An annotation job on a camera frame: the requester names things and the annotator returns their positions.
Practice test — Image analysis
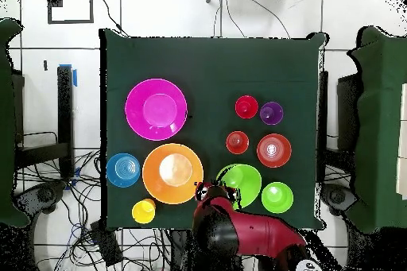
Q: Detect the large green bowl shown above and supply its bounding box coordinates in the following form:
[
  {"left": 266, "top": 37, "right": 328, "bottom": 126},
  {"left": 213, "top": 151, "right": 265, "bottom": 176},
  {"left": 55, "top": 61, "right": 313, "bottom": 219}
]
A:
[{"left": 215, "top": 163, "right": 263, "bottom": 210}]

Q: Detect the orange cup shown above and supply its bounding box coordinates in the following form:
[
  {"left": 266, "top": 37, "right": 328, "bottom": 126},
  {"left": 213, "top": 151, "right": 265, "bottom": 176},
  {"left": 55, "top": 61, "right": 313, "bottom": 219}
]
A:
[{"left": 225, "top": 130, "right": 250, "bottom": 155}]

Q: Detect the red cup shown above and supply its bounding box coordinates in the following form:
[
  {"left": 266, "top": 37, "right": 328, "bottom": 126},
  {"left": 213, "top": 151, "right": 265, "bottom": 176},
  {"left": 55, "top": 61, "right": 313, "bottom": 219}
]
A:
[{"left": 234, "top": 95, "right": 259, "bottom": 120}]

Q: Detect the large pink bowl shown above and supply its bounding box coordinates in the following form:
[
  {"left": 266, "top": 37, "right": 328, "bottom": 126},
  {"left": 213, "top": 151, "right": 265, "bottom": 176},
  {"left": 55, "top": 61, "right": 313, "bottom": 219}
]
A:
[{"left": 124, "top": 77, "right": 188, "bottom": 142}]

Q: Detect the small orange bowl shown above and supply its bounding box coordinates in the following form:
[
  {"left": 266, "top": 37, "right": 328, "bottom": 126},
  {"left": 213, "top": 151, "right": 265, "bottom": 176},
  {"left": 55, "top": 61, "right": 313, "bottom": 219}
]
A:
[{"left": 256, "top": 133, "right": 293, "bottom": 169}]

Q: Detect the dark green tablecloth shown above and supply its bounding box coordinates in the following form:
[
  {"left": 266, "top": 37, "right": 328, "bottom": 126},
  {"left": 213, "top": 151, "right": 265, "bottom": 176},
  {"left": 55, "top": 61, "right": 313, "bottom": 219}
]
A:
[
  {"left": 99, "top": 28, "right": 328, "bottom": 232},
  {"left": 346, "top": 25, "right": 407, "bottom": 234},
  {"left": 0, "top": 17, "right": 31, "bottom": 229}
]

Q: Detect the large orange bowl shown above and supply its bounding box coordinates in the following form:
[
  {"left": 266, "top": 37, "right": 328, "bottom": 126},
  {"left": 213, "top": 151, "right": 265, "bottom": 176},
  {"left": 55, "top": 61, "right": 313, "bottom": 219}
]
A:
[{"left": 141, "top": 142, "right": 205, "bottom": 205}]

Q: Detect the purple cup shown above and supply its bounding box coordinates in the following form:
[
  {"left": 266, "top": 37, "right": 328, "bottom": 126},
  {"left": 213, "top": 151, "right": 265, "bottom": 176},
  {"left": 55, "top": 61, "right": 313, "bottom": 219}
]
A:
[{"left": 258, "top": 101, "right": 285, "bottom": 126}]

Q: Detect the small blue bowl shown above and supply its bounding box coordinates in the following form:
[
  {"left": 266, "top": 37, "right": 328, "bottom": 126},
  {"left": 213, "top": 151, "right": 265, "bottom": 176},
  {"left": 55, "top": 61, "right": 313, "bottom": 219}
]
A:
[{"left": 106, "top": 152, "right": 141, "bottom": 188}]

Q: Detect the small green bowl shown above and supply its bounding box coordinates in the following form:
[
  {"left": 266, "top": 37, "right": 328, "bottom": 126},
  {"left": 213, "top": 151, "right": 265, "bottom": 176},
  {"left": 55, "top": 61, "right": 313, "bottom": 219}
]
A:
[{"left": 261, "top": 181, "right": 295, "bottom": 215}]

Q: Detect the yellow cup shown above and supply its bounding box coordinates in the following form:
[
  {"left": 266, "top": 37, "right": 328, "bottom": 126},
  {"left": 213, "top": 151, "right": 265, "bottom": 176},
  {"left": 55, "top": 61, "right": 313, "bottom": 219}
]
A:
[{"left": 130, "top": 198, "right": 157, "bottom": 225}]

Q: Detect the black metal stand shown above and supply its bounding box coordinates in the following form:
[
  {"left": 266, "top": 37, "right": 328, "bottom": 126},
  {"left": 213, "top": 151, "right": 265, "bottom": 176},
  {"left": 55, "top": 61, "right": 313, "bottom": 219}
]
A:
[{"left": 14, "top": 65, "right": 76, "bottom": 179}]

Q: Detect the black box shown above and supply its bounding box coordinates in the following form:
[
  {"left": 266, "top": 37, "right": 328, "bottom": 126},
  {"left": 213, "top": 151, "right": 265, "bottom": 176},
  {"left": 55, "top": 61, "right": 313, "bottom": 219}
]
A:
[
  {"left": 10, "top": 72, "right": 25, "bottom": 145},
  {"left": 336, "top": 73, "right": 362, "bottom": 152}
]

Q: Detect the dark grey chair base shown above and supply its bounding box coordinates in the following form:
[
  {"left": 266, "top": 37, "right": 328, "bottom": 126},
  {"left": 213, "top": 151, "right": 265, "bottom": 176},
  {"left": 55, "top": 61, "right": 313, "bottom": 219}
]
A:
[
  {"left": 320, "top": 183, "right": 359, "bottom": 216},
  {"left": 14, "top": 180, "right": 68, "bottom": 218}
]

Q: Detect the black power brick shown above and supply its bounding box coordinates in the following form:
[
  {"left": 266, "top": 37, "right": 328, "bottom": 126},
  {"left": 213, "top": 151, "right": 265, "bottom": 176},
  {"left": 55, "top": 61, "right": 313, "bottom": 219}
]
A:
[{"left": 89, "top": 219, "right": 124, "bottom": 267}]

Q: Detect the black floor tape square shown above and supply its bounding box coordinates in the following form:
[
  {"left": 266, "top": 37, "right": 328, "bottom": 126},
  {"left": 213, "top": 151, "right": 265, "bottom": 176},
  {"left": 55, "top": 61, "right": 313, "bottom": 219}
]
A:
[{"left": 46, "top": 0, "right": 95, "bottom": 25}]

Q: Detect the white box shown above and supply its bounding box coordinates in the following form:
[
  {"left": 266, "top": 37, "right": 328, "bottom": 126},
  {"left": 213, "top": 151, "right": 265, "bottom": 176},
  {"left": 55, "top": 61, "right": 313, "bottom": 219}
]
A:
[{"left": 395, "top": 83, "right": 407, "bottom": 200}]

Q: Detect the tangle of cables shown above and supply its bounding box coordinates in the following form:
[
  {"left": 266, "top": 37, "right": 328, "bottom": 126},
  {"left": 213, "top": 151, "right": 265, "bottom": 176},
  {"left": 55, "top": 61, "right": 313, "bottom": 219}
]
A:
[{"left": 15, "top": 130, "right": 172, "bottom": 271}]

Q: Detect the black upright post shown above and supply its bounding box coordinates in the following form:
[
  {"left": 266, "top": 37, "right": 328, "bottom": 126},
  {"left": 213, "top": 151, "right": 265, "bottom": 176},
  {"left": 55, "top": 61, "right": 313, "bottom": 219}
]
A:
[{"left": 316, "top": 70, "right": 329, "bottom": 183}]

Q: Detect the thin black cable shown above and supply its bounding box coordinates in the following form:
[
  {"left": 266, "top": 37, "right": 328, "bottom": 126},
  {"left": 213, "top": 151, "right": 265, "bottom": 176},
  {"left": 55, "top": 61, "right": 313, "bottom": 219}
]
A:
[
  {"left": 93, "top": 0, "right": 130, "bottom": 37},
  {"left": 235, "top": 0, "right": 291, "bottom": 39}
]

